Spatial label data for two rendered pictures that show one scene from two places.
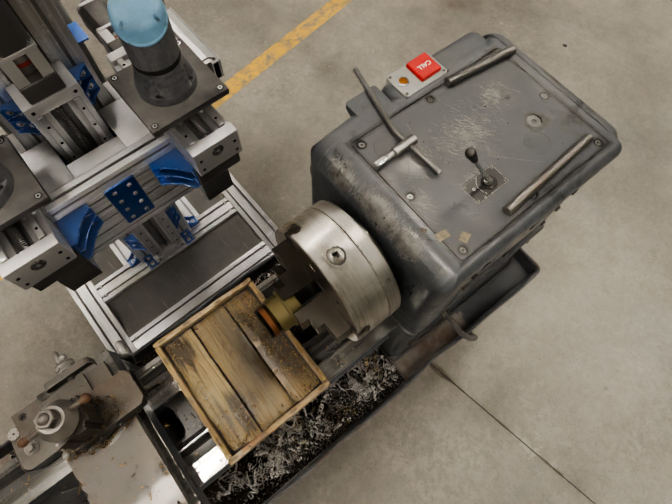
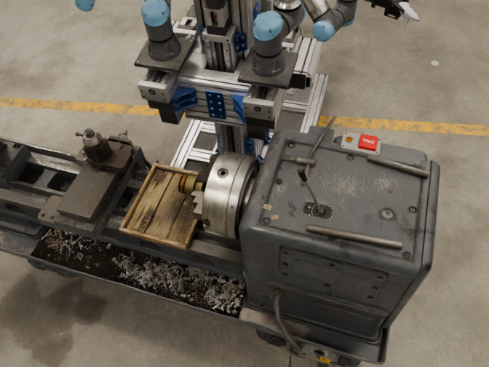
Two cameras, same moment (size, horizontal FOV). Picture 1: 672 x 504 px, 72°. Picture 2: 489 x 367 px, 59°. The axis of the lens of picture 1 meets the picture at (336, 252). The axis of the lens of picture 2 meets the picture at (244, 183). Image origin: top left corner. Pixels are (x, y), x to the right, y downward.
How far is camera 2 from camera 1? 91 cm
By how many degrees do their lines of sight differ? 32
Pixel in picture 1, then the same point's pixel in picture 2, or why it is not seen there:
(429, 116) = (338, 163)
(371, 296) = (218, 205)
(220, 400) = (147, 207)
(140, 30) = (259, 30)
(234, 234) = not seen: hidden behind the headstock
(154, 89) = (255, 62)
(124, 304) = (193, 167)
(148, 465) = (97, 192)
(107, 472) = (87, 180)
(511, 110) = (383, 198)
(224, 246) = not seen: hidden behind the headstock
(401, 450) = not seen: outside the picture
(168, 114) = (252, 76)
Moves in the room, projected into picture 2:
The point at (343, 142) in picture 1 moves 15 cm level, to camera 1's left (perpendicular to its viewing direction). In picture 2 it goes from (285, 137) to (263, 112)
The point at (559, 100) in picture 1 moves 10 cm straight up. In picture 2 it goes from (418, 219) to (427, 202)
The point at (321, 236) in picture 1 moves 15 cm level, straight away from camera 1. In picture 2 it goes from (228, 162) to (263, 142)
